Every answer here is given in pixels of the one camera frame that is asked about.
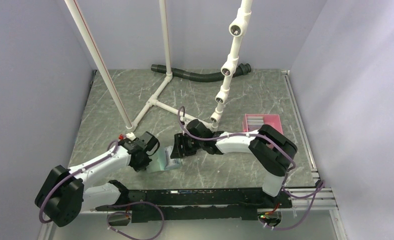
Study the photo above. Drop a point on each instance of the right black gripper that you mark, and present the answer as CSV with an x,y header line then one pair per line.
x,y
178,151

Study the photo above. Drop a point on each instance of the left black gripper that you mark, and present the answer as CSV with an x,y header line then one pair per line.
x,y
138,167

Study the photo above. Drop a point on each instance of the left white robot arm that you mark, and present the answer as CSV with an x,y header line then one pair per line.
x,y
66,192

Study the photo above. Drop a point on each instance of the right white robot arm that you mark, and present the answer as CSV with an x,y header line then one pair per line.
x,y
272,149

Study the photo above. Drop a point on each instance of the grey card stack in tray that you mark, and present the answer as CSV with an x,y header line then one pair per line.
x,y
254,122

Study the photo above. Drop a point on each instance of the pink plastic card tray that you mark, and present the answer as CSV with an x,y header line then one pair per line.
x,y
272,120

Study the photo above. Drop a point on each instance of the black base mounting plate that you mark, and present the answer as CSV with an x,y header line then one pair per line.
x,y
244,203

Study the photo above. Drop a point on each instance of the white PVC pipe frame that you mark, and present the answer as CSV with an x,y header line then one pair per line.
x,y
237,29

